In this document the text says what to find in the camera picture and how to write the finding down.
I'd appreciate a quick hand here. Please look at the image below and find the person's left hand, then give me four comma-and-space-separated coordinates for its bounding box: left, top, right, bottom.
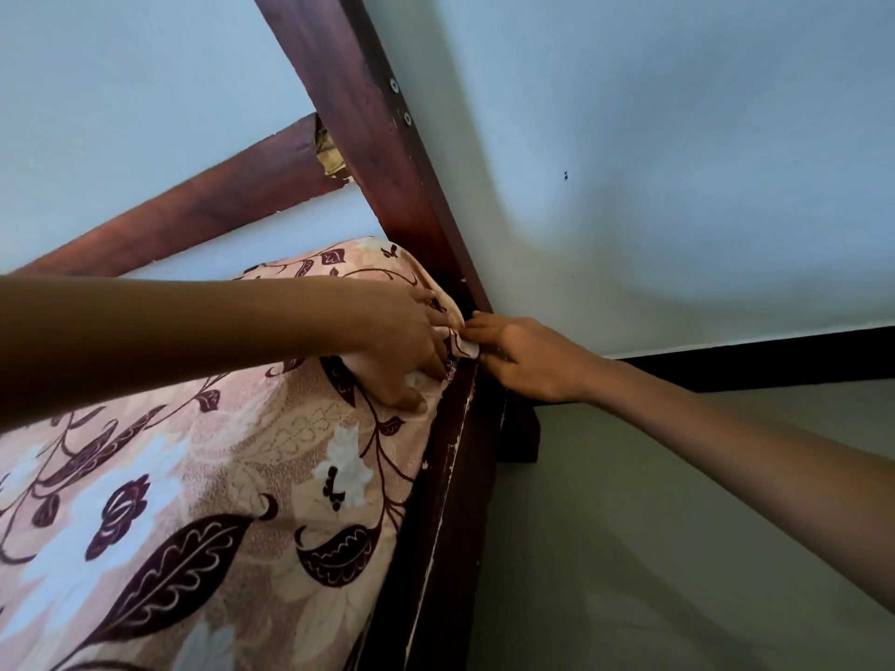
334, 279, 456, 415

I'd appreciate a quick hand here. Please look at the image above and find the person's right hand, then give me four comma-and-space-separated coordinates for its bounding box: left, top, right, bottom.
461, 311, 610, 406

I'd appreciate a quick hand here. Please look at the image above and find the dark wooden bed frame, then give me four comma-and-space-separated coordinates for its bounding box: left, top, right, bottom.
13, 0, 544, 671

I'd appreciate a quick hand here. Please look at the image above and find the pink floral bed sheet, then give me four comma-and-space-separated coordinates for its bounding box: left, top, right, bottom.
0, 235, 484, 671

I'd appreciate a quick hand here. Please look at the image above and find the person's right forearm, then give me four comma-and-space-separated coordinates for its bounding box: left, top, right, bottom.
594, 359, 895, 616

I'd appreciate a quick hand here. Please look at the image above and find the person's left forearm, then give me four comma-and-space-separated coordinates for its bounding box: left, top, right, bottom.
0, 275, 351, 431

